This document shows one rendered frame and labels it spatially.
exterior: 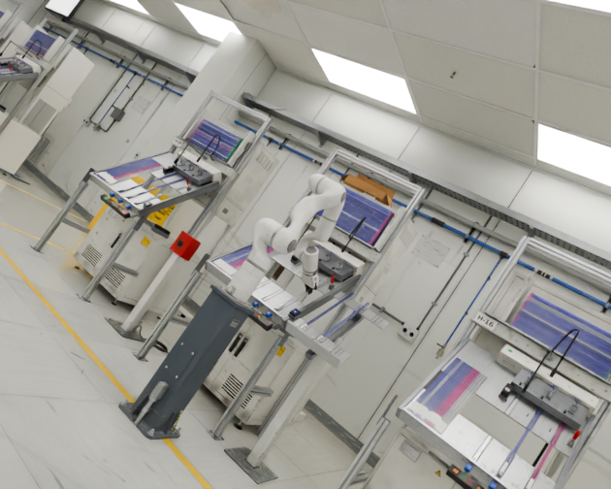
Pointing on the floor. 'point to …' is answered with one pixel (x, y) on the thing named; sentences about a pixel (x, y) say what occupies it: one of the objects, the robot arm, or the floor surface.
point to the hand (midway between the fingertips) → (308, 289)
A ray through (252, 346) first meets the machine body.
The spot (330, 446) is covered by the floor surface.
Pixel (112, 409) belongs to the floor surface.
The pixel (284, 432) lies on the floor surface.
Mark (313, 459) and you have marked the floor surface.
